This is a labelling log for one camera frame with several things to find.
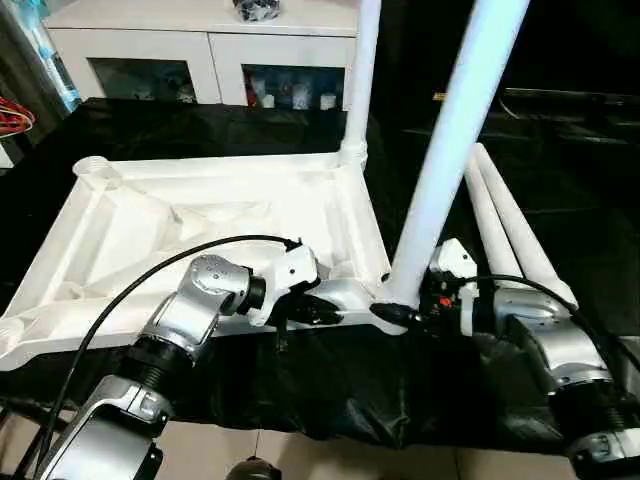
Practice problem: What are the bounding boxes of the white plastic table leg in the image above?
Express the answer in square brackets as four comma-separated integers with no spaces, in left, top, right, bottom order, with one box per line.
[338,0,384,167]
[462,152,523,286]
[384,0,532,309]
[474,143,580,309]

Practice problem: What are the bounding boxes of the white plastic table top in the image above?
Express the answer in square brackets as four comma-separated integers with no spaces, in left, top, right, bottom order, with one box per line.
[0,150,407,373]

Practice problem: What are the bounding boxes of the black mat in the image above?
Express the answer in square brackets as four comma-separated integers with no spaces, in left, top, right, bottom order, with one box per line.
[0,96,640,456]

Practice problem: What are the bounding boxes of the grey robot foot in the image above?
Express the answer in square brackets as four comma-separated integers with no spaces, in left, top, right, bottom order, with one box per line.
[225,456,287,480]

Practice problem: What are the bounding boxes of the white cabinet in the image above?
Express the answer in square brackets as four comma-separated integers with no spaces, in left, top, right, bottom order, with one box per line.
[44,0,361,109]

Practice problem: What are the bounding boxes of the grey object on cabinet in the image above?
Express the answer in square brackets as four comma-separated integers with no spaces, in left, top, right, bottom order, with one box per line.
[233,0,284,23]

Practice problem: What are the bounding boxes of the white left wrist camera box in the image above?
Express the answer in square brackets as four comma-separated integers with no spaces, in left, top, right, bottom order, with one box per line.
[245,243,322,328]

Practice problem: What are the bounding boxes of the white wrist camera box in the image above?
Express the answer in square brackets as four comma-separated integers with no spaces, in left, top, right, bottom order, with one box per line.
[245,243,322,328]
[429,238,480,337]

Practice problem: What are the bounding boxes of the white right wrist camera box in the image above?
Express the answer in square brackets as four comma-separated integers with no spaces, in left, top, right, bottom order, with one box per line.
[429,238,480,337]

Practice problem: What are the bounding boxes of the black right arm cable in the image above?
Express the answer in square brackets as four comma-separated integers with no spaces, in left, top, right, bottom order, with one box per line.
[438,272,640,386]

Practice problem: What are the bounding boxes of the red wire bundle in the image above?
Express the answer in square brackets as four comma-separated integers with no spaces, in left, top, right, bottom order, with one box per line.
[0,95,37,137]

